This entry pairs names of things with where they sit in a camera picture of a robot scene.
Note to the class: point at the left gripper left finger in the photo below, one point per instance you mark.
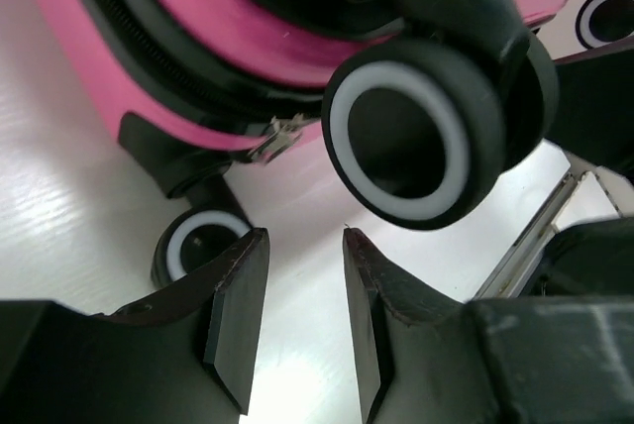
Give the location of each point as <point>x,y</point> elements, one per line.
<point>183,354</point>

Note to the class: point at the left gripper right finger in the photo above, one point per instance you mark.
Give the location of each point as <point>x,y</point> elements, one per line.
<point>423,357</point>

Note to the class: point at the pink hard-shell suitcase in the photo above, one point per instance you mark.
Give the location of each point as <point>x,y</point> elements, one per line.
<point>422,104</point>

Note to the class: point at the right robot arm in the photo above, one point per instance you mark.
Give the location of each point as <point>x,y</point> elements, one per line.
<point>586,259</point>

